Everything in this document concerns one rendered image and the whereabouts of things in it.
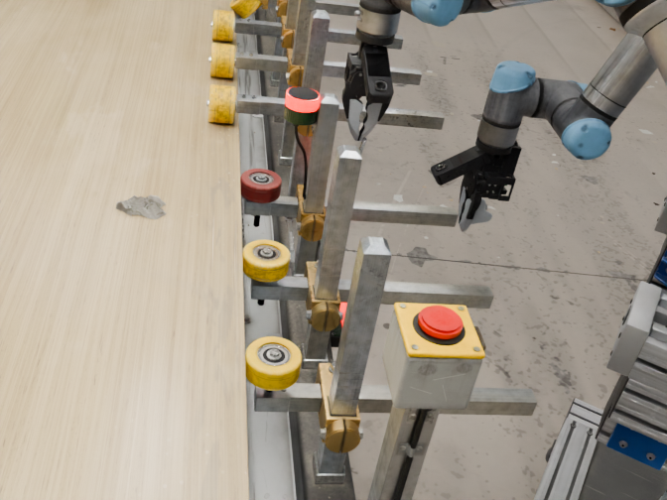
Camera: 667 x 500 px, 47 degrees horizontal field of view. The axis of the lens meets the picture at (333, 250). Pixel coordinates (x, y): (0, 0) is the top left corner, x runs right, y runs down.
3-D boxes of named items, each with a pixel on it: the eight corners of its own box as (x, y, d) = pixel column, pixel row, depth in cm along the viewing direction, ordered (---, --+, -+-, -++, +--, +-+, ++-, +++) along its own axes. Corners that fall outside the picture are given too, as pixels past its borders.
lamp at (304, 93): (304, 190, 151) (319, 87, 139) (306, 205, 146) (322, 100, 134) (274, 188, 150) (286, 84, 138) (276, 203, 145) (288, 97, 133)
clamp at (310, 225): (318, 205, 161) (321, 185, 158) (324, 242, 150) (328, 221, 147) (291, 204, 160) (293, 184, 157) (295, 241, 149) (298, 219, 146)
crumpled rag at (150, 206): (171, 200, 139) (171, 189, 138) (164, 220, 134) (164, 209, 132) (121, 194, 139) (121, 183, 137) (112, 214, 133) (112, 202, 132)
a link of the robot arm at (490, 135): (487, 128, 145) (475, 109, 151) (481, 149, 147) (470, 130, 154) (525, 131, 146) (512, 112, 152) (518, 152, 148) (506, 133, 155)
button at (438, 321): (453, 318, 71) (458, 305, 70) (464, 347, 68) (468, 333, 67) (411, 316, 71) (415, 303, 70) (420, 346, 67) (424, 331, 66)
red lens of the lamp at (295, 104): (317, 99, 140) (318, 88, 139) (320, 113, 136) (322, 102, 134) (284, 96, 139) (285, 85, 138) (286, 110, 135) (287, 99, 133)
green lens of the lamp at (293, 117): (315, 112, 142) (316, 100, 141) (318, 126, 137) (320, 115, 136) (282, 109, 141) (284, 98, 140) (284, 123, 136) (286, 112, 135)
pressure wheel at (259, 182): (275, 215, 160) (281, 167, 153) (277, 237, 153) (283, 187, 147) (236, 213, 158) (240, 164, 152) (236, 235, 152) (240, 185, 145)
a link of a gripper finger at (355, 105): (354, 129, 154) (362, 86, 148) (358, 143, 149) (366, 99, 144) (338, 128, 153) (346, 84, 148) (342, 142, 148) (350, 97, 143)
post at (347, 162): (318, 373, 144) (359, 143, 117) (320, 386, 141) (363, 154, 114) (299, 372, 143) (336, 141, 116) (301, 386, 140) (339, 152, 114)
